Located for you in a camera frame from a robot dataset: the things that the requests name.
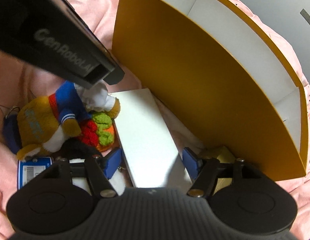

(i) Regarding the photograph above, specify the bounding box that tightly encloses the blue price tag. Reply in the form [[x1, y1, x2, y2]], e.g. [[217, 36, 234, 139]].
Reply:
[[17, 157, 53, 190]]

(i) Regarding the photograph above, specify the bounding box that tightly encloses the orange cardboard box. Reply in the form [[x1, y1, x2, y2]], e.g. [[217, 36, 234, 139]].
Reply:
[[112, 0, 308, 181]]

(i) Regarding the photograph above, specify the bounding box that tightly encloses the duck plush toy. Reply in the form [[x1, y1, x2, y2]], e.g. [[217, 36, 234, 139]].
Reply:
[[17, 81, 120, 161]]

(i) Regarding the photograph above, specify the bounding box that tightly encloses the crocheted fruit keychain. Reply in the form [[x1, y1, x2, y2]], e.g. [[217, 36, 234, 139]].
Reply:
[[76, 111, 115, 153]]

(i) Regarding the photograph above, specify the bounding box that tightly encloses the white glasses case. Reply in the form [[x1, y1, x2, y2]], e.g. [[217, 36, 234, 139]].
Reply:
[[112, 89, 192, 192]]

